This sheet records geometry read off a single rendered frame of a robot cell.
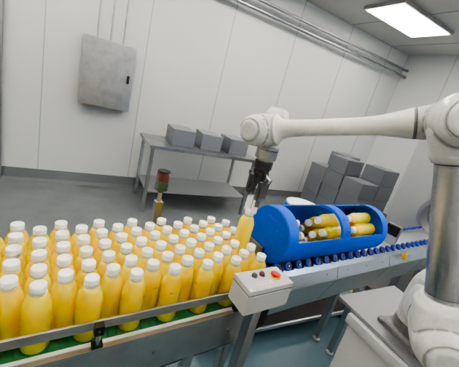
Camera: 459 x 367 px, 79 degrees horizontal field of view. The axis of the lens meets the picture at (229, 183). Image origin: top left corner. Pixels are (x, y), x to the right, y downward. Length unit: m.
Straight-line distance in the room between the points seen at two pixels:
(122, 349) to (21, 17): 3.84
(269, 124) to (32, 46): 3.66
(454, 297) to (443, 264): 0.09
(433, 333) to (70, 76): 4.15
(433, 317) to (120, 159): 4.10
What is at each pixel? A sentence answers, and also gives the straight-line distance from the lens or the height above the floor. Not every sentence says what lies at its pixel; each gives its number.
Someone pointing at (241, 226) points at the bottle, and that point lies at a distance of 1.22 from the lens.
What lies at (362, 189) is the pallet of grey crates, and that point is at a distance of 4.78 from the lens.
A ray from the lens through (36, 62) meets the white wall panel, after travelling 4.30.
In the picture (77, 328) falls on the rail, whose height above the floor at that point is 0.97.
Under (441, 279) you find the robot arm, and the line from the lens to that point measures 0.97.
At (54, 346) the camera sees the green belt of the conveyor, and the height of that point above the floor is 0.90.
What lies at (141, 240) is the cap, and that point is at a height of 1.10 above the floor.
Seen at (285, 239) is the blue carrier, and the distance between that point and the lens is 1.32.
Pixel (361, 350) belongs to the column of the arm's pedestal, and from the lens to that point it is 1.31.
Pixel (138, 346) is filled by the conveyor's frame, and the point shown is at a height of 0.86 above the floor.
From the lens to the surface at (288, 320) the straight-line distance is 2.50.
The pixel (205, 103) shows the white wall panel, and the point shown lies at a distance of 4.59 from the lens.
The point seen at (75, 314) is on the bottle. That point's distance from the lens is 0.98.
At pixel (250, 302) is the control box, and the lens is 1.00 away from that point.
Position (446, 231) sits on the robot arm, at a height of 1.48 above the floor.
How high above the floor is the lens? 1.67
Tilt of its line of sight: 17 degrees down
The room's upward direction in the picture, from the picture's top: 15 degrees clockwise
